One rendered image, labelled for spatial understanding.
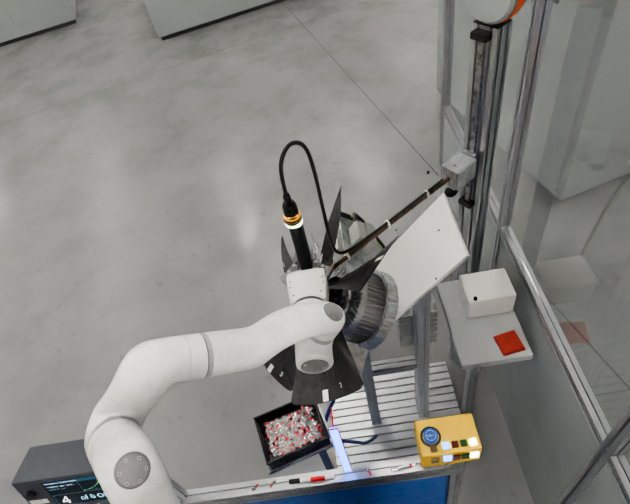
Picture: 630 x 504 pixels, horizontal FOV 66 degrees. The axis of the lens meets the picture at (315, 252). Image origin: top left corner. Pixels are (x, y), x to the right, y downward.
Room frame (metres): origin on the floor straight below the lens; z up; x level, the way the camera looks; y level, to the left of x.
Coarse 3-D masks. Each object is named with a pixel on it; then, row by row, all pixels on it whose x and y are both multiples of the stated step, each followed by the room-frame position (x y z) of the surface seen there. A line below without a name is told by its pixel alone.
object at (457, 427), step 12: (420, 420) 0.52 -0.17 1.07; (432, 420) 0.51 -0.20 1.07; (444, 420) 0.50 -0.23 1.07; (456, 420) 0.49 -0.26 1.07; (468, 420) 0.49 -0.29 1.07; (420, 432) 0.49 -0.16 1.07; (444, 432) 0.47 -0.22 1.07; (456, 432) 0.46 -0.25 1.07; (468, 432) 0.46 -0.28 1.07; (420, 444) 0.46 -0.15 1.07; (432, 444) 0.45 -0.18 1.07; (468, 444) 0.43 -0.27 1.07; (480, 444) 0.42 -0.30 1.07; (420, 456) 0.44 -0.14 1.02; (432, 456) 0.42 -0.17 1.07
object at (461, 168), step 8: (464, 152) 1.19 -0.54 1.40; (472, 152) 1.18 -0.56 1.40; (448, 160) 1.18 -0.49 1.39; (456, 160) 1.17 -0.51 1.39; (464, 160) 1.16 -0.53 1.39; (472, 160) 1.15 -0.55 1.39; (448, 168) 1.14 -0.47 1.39; (456, 168) 1.13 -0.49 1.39; (464, 168) 1.12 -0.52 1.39; (472, 168) 1.14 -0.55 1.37; (440, 176) 1.16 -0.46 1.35; (456, 176) 1.11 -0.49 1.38; (464, 176) 1.12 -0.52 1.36; (472, 176) 1.14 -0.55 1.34; (448, 184) 1.13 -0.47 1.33; (456, 184) 1.11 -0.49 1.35; (464, 184) 1.12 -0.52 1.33
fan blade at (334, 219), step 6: (336, 198) 1.12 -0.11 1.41; (336, 204) 1.15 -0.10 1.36; (336, 210) 1.16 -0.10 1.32; (330, 216) 1.09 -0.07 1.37; (336, 216) 1.16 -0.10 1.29; (330, 222) 1.09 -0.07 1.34; (336, 222) 1.16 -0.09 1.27; (330, 228) 1.10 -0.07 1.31; (336, 228) 1.15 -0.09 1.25; (336, 234) 1.14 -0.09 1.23; (324, 240) 1.05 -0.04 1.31; (324, 246) 1.04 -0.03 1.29; (330, 246) 1.08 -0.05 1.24; (324, 252) 1.04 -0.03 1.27; (330, 252) 1.07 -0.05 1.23
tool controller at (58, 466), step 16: (32, 448) 0.64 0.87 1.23; (48, 448) 0.63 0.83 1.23; (64, 448) 0.62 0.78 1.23; (80, 448) 0.61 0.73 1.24; (32, 464) 0.59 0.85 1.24; (48, 464) 0.58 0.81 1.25; (64, 464) 0.57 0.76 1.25; (80, 464) 0.56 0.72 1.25; (16, 480) 0.56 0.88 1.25; (32, 480) 0.54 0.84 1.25; (48, 480) 0.54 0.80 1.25; (64, 480) 0.53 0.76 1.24; (80, 480) 0.52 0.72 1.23; (96, 480) 0.52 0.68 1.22; (32, 496) 0.52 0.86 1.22; (48, 496) 0.52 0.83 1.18; (80, 496) 0.51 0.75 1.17; (96, 496) 0.50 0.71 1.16
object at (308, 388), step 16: (336, 336) 0.78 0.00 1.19; (336, 352) 0.73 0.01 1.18; (336, 368) 0.68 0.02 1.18; (352, 368) 0.66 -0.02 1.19; (304, 384) 0.67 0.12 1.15; (320, 384) 0.65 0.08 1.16; (336, 384) 0.63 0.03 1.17; (352, 384) 0.62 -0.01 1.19; (304, 400) 0.63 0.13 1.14; (320, 400) 0.61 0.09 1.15
